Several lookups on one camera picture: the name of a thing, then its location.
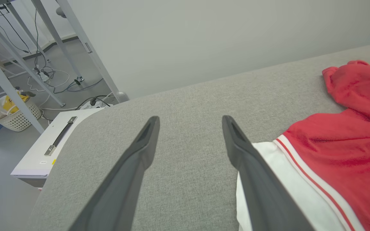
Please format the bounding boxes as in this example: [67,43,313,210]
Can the yellow cloth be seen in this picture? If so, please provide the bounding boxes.
[4,93,30,113]

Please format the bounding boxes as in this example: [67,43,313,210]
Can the white laundry basket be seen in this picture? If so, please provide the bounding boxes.
[0,98,43,132]

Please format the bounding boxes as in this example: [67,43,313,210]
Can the black power cable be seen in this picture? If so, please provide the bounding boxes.
[75,95,111,111]

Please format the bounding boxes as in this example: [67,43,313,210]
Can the red and white jersey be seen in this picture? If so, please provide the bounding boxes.
[236,60,370,231]

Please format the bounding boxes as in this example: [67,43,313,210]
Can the white case with black handle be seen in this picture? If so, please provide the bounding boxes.
[11,107,106,188]

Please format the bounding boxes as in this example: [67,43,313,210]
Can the white power strip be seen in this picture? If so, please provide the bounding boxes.
[36,68,50,82]
[81,96,112,110]

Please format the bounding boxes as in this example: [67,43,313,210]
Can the grey metal leg with foot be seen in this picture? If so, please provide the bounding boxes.
[57,0,129,104]

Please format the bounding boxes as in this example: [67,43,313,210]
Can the white floor cable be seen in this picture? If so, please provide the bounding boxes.
[27,69,72,94]

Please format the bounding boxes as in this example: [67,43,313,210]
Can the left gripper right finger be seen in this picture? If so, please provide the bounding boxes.
[222,115,316,231]

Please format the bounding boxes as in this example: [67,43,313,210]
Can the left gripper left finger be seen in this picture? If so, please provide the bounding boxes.
[69,116,161,231]

